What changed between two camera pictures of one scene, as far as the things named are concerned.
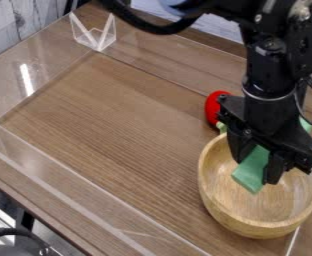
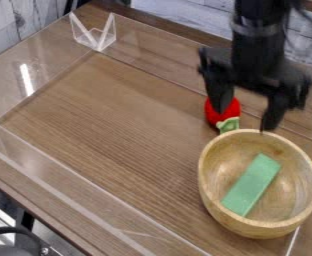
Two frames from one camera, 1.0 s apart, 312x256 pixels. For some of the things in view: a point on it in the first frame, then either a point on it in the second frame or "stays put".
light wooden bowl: [279, 210] stays put
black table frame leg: [24, 242] stays put
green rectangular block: [249, 175] → [245, 191]
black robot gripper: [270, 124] → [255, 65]
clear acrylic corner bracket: [93, 38] stays put
